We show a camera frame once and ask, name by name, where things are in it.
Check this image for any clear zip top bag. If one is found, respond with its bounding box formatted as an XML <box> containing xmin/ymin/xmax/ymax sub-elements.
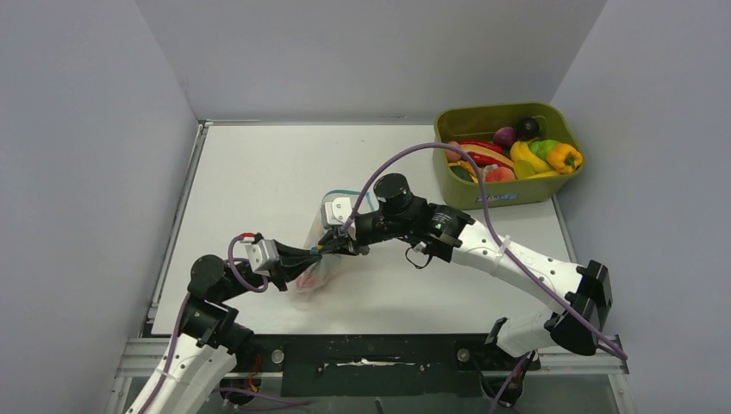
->
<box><xmin>292</xmin><ymin>189</ymin><xmax>360</xmax><ymax>300</ymax></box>

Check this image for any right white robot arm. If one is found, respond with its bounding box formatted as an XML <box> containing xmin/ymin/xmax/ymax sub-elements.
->
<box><xmin>318</xmin><ymin>173</ymin><xmax>613</xmax><ymax>368</ymax></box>

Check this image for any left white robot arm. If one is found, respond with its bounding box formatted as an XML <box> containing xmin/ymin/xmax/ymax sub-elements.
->
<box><xmin>127</xmin><ymin>235</ymin><xmax>322</xmax><ymax>413</ymax></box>

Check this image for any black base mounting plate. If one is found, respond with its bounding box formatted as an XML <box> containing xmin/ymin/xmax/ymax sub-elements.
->
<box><xmin>218</xmin><ymin>334</ymin><xmax>540</xmax><ymax>398</ymax></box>

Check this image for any red toy chili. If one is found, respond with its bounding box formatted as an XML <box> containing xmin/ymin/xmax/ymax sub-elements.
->
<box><xmin>468</xmin><ymin>152</ymin><xmax>510</xmax><ymax>167</ymax></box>
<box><xmin>459</xmin><ymin>140</ymin><xmax>503</xmax><ymax>154</ymax></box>

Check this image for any toy peach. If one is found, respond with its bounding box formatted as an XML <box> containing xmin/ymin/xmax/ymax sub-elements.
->
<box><xmin>485</xmin><ymin>166</ymin><xmax>516</xmax><ymax>183</ymax></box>

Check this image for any purple toy onion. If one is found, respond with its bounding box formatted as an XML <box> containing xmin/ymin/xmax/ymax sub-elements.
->
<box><xmin>492</xmin><ymin>127</ymin><xmax>517</xmax><ymax>149</ymax></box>

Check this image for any yellow toy banana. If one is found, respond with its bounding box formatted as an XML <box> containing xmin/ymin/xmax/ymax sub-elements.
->
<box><xmin>509</xmin><ymin>141</ymin><xmax>559</xmax><ymax>179</ymax></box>

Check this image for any olive green plastic bin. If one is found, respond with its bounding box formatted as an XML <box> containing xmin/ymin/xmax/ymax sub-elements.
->
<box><xmin>433</xmin><ymin>102</ymin><xmax>587</xmax><ymax>210</ymax></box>

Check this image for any dark purple toy plum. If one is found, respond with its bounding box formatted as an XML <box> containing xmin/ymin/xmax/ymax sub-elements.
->
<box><xmin>515</xmin><ymin>117</ymin><xmax>541</xmax><ymax>141</ymax></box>

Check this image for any green toy pepper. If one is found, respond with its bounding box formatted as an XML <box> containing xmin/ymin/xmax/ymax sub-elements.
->
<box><xmin>528</xmin><ymin>139</ymin><xmax>560</xmax><ymax>161</ymax></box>

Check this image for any yellow toy bell pepper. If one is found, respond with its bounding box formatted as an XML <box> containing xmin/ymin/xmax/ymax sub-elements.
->
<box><xmin>547</xmin><ymin>143</ymin><xmax>584</xmax><ymax>174</ymax></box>

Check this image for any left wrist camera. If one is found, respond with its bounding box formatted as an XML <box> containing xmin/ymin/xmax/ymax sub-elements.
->
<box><xmin>241</xmin><ymin>233</ymin><xmax>280</xmax><ymax>275</ymax></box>

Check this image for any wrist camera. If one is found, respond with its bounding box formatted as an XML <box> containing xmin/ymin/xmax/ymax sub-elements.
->
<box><xmin>241</xmin><ymin>233</ymin><xmax>280</xmax><ymax>275</ymax></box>
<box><xmin>321</xmin><ymin>196</ymin><xmax>355</xmax><ymax>230</ymax></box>

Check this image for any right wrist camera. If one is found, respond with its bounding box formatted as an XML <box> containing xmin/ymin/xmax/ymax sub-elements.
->
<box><xmin>321</xmin><ymin>196</ymin><xmax>355</xmax><ymax>230</ymax></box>

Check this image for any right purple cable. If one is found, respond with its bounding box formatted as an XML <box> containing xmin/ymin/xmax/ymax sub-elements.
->
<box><xmin>340</xmin><ymin>141</ymin><xmax>629</xmax><ymax>414</ymax></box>

